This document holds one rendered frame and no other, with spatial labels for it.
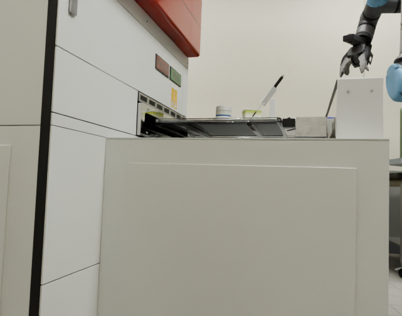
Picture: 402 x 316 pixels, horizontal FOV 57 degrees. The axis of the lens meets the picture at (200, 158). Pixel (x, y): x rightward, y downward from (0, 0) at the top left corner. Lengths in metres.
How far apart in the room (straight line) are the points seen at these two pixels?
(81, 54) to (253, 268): 0.58
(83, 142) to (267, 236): 0.44
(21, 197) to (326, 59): 4.11
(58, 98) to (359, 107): 0.63
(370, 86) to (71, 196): 0.68
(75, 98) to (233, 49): 3.81
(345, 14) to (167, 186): 4.17
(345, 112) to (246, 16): 3.89
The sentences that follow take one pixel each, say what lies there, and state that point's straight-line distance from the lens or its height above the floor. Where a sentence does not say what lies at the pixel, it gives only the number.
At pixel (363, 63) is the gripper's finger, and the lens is 1.65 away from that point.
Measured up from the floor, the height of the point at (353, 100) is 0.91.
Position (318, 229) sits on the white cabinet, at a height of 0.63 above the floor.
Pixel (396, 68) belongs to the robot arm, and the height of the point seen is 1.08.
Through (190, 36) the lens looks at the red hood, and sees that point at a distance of 1.43.
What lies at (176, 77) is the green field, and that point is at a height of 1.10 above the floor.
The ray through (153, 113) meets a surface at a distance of 1.16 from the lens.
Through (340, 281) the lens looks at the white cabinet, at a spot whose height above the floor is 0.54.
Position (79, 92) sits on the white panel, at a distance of 0.84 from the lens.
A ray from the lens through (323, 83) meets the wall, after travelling 4.51.
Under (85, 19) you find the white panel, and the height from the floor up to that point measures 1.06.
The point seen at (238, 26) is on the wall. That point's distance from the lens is 4.65.
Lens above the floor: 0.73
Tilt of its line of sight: 3 degrees up
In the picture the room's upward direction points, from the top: 2 degrees clockwise
